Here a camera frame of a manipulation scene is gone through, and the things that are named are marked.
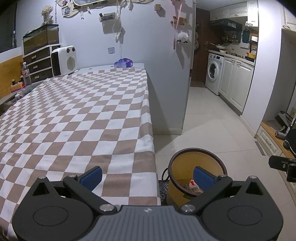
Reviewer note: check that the brown wooden door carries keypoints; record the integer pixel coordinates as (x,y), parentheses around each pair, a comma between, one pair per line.
(201,58)

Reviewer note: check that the box of coloured pens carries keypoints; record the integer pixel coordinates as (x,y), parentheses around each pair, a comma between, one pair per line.
(17,87)

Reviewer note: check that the spice rack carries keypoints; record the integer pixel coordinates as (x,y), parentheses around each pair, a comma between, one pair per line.
(230,38)

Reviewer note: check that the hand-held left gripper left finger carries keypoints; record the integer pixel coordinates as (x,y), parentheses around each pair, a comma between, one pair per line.
(91,178)

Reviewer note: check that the wooden hanging ornament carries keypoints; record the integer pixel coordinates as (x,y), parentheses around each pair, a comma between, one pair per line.
(181,21)

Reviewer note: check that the white washing machine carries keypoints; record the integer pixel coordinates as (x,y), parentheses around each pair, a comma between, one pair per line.
(214,69)

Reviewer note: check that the clear water bottle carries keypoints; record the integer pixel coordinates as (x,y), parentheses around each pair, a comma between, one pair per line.
(26,76)

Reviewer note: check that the teal hanging bag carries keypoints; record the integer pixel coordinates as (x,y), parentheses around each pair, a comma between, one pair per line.
(245,36)

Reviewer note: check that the white kitchen base cabinets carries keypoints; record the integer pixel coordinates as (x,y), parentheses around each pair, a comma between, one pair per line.
(233,81)

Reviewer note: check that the glass fish tank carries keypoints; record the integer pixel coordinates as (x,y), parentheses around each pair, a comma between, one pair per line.
(39,39)

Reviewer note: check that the black device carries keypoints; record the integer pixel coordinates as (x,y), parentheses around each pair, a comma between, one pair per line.
(291,139)

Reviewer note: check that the dried flowers in vase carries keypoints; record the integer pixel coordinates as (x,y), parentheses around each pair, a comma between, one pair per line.
(47,14)

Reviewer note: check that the wall shelf with items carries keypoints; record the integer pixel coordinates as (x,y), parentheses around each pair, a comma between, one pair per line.
(107,16)

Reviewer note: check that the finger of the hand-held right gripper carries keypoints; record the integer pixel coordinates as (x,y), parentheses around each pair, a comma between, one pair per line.
(281,163)

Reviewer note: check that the grey hanging ornament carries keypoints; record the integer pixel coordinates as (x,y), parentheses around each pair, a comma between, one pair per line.
(120,34)

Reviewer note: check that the yellow bin dark rim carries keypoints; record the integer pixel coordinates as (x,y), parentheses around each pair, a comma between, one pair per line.
(182,166)

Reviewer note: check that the dark speckled floor mat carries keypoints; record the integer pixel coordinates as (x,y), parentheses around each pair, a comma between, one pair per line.
(162,192)

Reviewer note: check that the white wall cabinets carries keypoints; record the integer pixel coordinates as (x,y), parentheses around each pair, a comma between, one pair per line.
(229,11)

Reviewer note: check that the wok on stove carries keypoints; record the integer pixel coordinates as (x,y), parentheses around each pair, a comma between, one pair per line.
(220,46)

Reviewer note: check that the small can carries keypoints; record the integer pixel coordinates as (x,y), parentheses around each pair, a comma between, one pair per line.
(279,134)

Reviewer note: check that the table with silver foil side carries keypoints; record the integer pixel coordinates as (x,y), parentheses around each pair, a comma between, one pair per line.
(138,65)

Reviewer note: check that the wooden wall block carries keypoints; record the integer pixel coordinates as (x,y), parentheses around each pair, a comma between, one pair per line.
(158,7)

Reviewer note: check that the brown white checkered tablecloth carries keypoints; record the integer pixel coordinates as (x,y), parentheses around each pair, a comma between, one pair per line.
(69,127)

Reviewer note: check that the purple patterned bag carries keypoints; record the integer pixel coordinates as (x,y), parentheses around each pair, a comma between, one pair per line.
(124,62)

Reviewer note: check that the low white cabinet wooden top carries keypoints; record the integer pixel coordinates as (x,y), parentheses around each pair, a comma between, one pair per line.
(268,139)

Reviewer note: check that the wall photo board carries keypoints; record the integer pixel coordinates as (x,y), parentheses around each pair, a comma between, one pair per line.
(67,10)

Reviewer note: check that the wall socket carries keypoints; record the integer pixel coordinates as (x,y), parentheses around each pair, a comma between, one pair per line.
(111,50)

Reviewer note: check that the white sheep plush toy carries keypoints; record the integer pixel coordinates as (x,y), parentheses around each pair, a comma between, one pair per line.
(182,37)

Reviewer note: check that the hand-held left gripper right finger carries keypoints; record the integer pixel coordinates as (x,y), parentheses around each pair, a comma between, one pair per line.
(203,180)

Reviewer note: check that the white dark drawer cabinet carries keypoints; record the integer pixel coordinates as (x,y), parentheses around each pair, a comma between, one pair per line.
(37,66)

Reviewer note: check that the white space heater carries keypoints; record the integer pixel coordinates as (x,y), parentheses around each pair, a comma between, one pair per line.
(67,60)

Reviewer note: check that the black range hood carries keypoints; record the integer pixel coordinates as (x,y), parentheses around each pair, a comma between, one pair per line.
(227,23)

